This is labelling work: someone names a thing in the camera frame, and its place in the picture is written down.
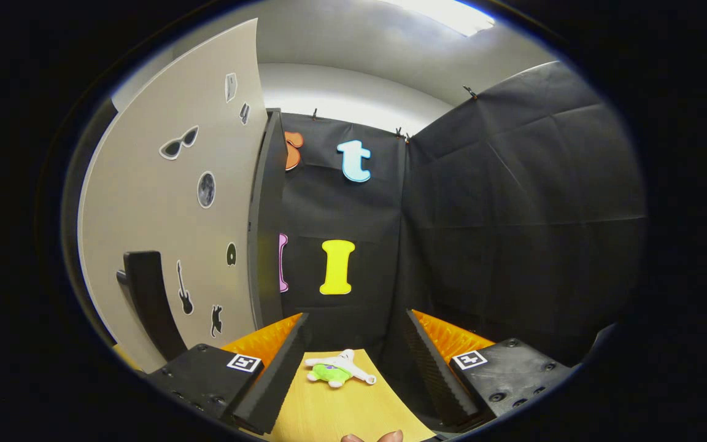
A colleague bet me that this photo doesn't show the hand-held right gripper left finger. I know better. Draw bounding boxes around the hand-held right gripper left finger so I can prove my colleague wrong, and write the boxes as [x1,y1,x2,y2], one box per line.
[145,312,312,435]

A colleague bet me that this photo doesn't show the row of black backdrop clips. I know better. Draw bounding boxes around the row of black backdrop clips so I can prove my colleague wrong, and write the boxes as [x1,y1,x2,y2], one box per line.
[309,85,478,143]

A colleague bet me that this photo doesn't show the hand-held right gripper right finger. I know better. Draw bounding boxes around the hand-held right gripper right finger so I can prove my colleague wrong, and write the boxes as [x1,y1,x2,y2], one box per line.
[404,309,575,430]

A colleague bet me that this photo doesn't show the black backdrop cloth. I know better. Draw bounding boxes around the black backdrop cloth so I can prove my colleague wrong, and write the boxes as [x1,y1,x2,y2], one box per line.
[268,60,647,430]

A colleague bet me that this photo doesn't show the green plush toy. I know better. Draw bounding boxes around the green plush toy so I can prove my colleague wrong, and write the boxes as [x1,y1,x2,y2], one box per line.
[304,349,377,389]

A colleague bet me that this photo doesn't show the beige cabinet door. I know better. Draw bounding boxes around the beige cabinet door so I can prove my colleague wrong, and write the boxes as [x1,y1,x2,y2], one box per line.
[77,17,268,374]

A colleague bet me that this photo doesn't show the black door handle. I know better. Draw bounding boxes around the black door handle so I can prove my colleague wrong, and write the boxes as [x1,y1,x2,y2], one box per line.
[116,250,188,363]

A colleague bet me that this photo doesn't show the ceiling light panel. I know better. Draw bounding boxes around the ceiling light panel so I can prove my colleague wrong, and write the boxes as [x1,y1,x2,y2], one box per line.
[384,0,496,37]

